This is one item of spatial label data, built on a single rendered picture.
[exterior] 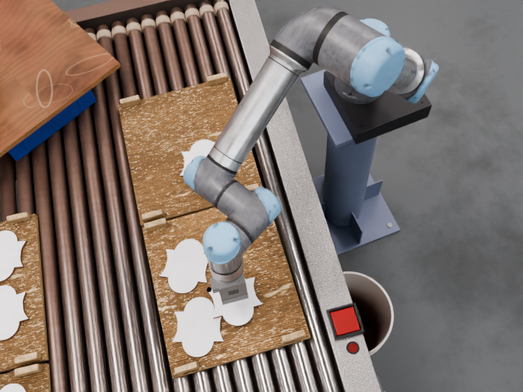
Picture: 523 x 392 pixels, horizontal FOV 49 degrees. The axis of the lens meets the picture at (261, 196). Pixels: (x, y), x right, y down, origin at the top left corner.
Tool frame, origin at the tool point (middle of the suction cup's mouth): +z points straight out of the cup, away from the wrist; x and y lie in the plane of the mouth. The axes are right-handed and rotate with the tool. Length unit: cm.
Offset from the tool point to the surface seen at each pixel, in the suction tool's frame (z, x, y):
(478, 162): 89, 123, -62
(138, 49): 2, -10, -89
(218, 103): 1, 10, -59
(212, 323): 4.7, -7.0, 4.8
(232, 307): 3.5, -1.1, 2.5
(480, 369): 96, 86, 21
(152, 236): 4.3, -17.0, -23.0
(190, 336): 5.0, -12.9, 6.3
